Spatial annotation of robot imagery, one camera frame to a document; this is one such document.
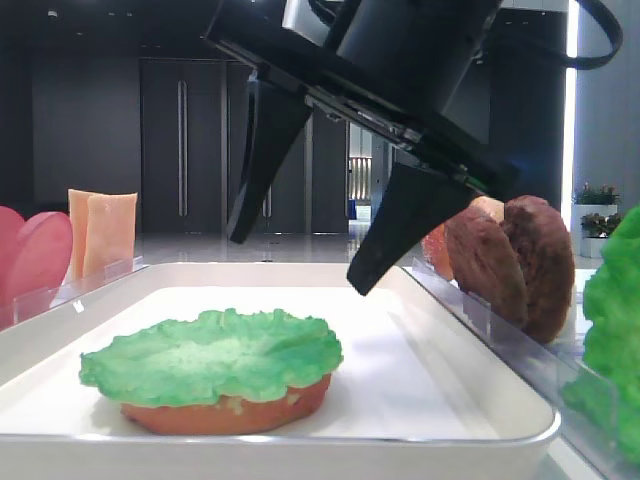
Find potted flowers planter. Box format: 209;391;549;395
571;182;621;259

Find dark double doors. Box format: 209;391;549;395
140;60;348;234

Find plain bun slice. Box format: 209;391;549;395
470;196;505;223

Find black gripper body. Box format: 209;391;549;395
206;1;517;199

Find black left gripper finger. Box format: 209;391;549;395
228;79;311;244

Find inner brown meat patty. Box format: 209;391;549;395
444;205;528;329

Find sesame bun top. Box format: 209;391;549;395
421;224;454;281

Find green lettuce leaf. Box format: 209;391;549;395
562;207;639;465
79;308;343;408

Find outer orange cheese slice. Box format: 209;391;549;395
67;189;105;281

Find inner orange cheese slice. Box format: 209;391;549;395
83;193;138;277

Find right clear acrylic rail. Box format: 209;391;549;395
410;259;639;461

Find clear acrylic rail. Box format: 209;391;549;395
1;256;144;330
410;259;639;461

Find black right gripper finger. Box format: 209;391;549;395
347;163;473;296

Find white rectangular tray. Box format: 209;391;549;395
1;263;561;479

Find left clear acrylic rail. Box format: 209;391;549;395
1;256;144;330

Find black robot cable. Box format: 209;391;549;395
494;0;625;70

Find orange cheese slice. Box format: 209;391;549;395
67;189;105;281
83;193;138;277

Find bread slice on tray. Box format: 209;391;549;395
120;374;332;435

